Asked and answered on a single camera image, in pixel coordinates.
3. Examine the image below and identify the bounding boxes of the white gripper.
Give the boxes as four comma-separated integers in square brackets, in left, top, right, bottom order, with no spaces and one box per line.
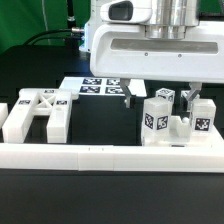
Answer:
[90,0,224,111]

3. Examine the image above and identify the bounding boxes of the black cables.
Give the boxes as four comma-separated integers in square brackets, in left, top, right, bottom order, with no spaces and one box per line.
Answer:
[23,27,86,46]

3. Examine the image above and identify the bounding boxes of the white chair seat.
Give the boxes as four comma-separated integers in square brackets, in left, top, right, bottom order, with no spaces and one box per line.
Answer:
[140,116,214,148]

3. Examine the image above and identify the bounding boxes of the white block at left edge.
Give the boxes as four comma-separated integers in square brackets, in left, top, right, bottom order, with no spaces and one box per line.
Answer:
[0,103,8,129]

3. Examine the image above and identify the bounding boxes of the white U-shaped fence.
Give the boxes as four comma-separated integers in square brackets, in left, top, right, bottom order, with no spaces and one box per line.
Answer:
[0,141,224,173]

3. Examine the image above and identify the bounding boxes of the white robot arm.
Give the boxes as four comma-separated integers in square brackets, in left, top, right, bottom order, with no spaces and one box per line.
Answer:
[80,0,224,106]

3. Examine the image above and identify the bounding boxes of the white marker sheet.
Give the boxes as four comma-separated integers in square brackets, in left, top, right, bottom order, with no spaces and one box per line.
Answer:
[60,77,146,97]

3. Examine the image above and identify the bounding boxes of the white chair back frame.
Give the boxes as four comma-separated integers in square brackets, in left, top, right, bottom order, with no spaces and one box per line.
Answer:
[2,88,79,143]

